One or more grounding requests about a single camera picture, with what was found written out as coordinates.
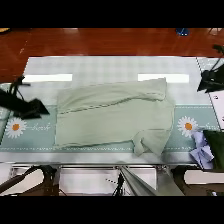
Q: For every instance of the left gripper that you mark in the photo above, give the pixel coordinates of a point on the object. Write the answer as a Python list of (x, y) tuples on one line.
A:
[(31, 108)]

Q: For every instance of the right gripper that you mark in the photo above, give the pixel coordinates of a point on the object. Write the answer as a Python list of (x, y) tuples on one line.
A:
[(210, 81)]

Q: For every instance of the pale green T-shirt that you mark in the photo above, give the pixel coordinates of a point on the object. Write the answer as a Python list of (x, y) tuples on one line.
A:
[(113, 116)]

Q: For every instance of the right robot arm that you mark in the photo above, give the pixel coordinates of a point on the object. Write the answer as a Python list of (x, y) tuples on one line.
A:
[(217, 110)]

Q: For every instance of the dark green garment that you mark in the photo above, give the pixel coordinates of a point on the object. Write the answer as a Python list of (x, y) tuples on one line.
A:
[(216, 146)]

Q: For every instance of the lilac garment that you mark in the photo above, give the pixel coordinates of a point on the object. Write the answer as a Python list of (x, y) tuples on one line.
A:
[(202, 151)]

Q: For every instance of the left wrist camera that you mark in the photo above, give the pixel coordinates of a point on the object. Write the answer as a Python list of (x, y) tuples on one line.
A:
[(16, 85)]

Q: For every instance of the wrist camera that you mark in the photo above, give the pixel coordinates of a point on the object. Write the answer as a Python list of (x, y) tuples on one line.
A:
[(16, 85), (219, 50)]

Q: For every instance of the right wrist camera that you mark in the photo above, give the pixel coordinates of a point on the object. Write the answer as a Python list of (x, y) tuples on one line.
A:
[(219, 50)]

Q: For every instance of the silver frame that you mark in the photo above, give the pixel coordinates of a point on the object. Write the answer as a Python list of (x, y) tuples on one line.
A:
[(140, 186)]

